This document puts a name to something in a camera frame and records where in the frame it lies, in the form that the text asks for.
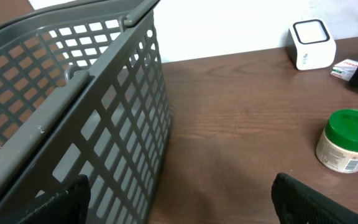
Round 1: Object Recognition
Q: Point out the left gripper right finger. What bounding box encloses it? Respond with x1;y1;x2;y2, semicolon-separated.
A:
271;172;358;224

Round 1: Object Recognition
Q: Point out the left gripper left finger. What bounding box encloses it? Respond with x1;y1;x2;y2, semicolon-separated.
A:
0;174;91;224

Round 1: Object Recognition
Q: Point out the white Panadol box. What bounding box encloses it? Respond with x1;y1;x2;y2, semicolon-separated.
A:
330;59;358;82

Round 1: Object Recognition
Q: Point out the green lid white jar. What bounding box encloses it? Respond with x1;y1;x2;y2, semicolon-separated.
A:
315;109;358;174

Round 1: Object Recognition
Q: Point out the white barcode scanner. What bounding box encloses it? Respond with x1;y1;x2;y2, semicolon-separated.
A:
286;19;336;70

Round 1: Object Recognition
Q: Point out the grey plastic shopping basket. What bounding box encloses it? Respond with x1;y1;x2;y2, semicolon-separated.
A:
0;0;172;223

